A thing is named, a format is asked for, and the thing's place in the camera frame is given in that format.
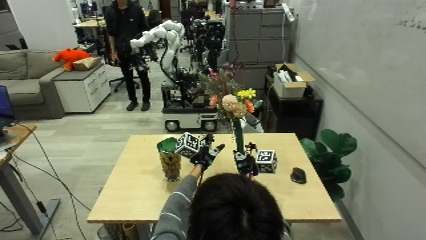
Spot small brown cardboard box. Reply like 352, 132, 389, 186
72, 56, 104, 72

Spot white marker cube glove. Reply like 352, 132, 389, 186
175, 132, 202, 159
254, 149, 280, 174

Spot patterned vase green inside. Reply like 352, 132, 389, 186
156, 137, 184, 183

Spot blue laptop screen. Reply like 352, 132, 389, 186
0, 85, 16, 121

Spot grey sofa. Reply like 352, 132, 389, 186
0, 49, 68, 121

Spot wooden side desk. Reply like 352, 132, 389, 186
0, 123, 61, 236

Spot white marker cube right glove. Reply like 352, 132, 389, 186
254, 149, 280, 174

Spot open cardboard box with items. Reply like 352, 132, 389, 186
272, 63, 317, 99

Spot the person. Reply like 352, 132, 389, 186
149, 172, 296, 240

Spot white drawer cabinet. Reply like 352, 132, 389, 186
52, 63, 112, 114

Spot black computer mouse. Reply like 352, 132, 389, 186
289, 166, 309, 185

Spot mixed flower bouquet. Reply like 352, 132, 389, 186
197, 68, 266, 155

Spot black floor cable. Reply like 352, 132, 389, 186
8, 122, 93, 240

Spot grey filing cabinets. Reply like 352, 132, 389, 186
226, 7, 294, 66

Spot orange plush toy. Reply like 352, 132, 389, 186
51, 48, 93, 72

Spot green leafy potted plant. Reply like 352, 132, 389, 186
300, 128, 360, 203

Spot waste bin under table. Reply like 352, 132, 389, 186
96, 222, 141, 240

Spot black side cabinet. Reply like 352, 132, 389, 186
264, 74, 325, 141

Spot white marker cube left glove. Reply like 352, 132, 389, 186
175, 132, 202, 159

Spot person's right hand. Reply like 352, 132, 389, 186
233, 142, 261, 177

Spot person's left hand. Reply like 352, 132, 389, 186
191, 133, 226, 173

